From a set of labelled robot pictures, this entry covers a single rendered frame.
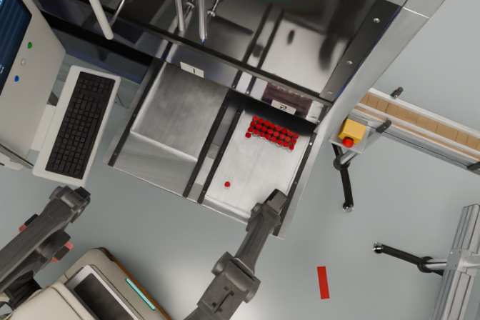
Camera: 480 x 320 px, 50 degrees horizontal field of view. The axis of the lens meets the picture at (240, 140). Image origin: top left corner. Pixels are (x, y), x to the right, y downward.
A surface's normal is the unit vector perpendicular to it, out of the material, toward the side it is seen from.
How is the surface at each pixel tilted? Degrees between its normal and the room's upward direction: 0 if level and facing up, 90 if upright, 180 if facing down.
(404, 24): 90
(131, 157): 0
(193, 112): 0
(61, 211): 41
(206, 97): 0
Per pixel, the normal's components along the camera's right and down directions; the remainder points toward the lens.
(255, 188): 0.05, -0.25
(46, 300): 0.51, -0.64
